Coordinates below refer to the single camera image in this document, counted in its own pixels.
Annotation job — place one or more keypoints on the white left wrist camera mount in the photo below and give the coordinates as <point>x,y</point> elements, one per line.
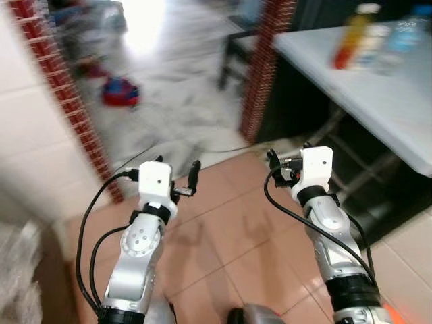
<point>154,182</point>

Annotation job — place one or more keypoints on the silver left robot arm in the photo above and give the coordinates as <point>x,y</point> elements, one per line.
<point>135,256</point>

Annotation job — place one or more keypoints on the grey robot leg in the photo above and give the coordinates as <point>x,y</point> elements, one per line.
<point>260,316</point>
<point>160,314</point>

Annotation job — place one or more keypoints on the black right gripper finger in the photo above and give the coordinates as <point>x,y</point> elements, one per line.
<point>273,159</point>

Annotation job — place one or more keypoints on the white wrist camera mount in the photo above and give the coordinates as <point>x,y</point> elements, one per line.
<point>154,182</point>
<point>316,169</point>

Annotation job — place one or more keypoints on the small white sauce bottle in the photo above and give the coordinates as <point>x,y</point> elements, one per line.
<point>375,47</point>

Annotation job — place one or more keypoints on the red tiled pillar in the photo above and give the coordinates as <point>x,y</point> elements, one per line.
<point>266,67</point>

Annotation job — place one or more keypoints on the clear water bottle blue cap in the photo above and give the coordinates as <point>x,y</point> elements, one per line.
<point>408,37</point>

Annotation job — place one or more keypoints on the grey left robot leg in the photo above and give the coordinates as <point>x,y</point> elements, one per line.
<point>160,314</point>

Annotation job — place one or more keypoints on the light blue folding table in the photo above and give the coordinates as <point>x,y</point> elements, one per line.
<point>378,94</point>

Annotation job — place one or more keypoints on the grey right robot leg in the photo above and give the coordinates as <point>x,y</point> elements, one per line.
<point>260,316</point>

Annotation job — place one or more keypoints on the orange juice bottle white cap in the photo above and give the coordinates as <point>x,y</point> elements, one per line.
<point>352,37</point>

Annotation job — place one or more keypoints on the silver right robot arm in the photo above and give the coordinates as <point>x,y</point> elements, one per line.
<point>334,236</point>

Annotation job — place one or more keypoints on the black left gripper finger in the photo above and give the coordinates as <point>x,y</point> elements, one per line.
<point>194,177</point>

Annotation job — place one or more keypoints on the orange floor marker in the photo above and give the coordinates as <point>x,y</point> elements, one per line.
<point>395,316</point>

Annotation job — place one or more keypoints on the red blue floor appliance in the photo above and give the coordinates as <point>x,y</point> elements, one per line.
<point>121,93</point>

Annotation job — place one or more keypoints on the dark wooden bench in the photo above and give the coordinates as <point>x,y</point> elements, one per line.
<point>236,54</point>

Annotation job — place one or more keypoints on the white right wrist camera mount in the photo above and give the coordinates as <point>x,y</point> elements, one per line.
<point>316,169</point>

